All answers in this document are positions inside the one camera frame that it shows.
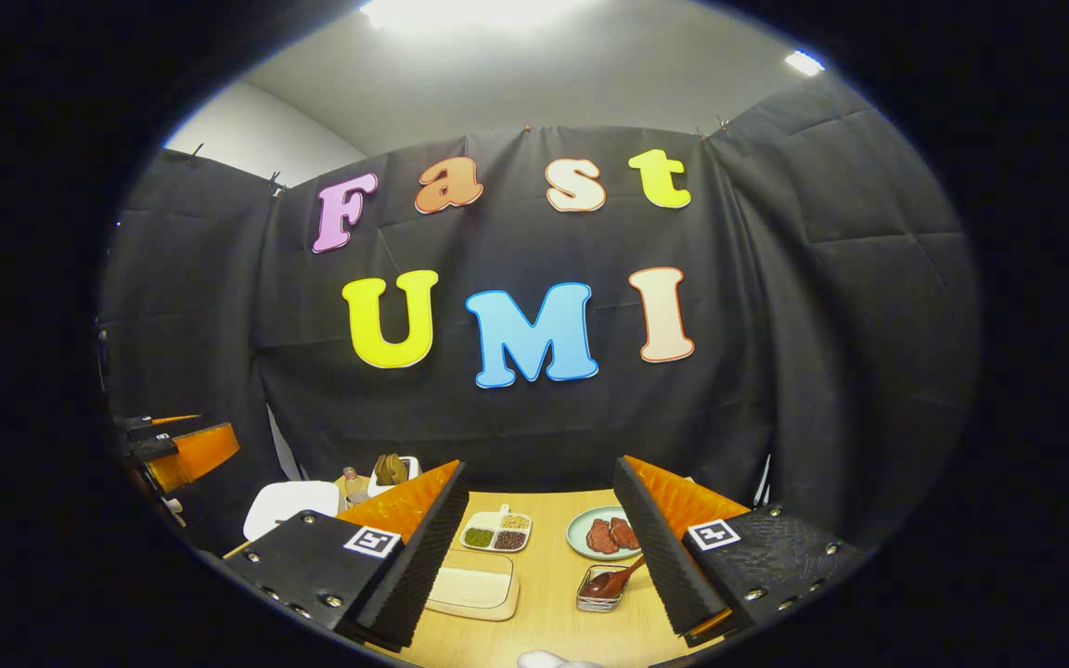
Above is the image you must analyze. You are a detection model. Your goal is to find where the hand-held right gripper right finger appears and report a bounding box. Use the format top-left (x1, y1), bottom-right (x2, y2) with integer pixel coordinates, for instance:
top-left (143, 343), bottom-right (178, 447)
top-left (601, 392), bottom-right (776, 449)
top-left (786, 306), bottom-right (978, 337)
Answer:
top-left (613, 455), bottom-right (865, 648)

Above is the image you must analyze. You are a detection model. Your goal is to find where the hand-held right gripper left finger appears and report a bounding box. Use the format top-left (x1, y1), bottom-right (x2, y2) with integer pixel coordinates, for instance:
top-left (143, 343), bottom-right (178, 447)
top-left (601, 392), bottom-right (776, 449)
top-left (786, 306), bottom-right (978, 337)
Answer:
top-left (219, 459), bottom-right (470, 650)

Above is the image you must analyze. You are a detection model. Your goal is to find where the dark wooden spoon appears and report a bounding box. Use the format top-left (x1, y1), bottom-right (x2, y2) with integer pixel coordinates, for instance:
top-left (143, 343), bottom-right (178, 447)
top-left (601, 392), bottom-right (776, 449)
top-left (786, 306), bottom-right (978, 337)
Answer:
top-left (581, 555), bottom-right (649, 599)

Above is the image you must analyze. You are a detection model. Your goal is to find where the clear box of rice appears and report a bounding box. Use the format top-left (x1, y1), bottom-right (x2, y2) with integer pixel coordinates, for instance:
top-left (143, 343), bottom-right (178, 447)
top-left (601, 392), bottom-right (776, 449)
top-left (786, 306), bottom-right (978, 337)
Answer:
top-left (425, 549), bottom-right (522, 622)

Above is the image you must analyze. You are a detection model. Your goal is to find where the metal wire chopstick holder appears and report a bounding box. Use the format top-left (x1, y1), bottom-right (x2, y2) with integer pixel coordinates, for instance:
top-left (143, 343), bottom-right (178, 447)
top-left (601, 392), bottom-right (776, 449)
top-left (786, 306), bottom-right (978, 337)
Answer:
top-left (576, 564), bottom-right (633, 613)

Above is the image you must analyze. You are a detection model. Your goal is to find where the white rice cooker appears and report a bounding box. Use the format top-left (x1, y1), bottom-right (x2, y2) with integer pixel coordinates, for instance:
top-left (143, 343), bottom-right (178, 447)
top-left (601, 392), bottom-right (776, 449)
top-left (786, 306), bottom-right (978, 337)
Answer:
top-left (243, 481), bottom-right (342, 543)

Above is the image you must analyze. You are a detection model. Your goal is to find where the pale green plate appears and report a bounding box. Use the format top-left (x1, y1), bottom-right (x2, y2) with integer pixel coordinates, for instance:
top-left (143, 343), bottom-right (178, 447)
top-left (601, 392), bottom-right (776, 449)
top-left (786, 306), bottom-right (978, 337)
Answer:
top-left (566, 506), bottom-right (644, 561)

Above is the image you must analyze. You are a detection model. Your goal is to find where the white divided dish of beans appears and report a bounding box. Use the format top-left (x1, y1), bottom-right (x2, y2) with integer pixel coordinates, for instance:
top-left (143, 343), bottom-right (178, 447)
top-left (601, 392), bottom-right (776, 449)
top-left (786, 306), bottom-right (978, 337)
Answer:
top-left (459, 504), bottom-right (534, 554)

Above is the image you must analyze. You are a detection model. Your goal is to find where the white toaster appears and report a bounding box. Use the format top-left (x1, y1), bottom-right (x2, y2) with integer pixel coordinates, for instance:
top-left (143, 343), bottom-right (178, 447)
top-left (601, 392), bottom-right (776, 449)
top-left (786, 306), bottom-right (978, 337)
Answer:
top-left (367, 455), bottom-right (421, 497)

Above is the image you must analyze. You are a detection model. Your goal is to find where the black backdrop cloth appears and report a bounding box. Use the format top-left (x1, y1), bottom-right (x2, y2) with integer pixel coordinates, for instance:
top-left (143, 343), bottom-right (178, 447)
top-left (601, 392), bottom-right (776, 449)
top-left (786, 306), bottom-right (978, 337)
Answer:
top-left (98, 74), bottom-right (981, 558)

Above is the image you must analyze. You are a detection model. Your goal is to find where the large ceiling light panel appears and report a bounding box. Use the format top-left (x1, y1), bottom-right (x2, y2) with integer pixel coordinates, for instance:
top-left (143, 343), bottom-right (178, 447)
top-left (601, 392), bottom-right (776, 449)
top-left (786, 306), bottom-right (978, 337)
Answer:
top-left (358, 0), bottom-right (591, 33)

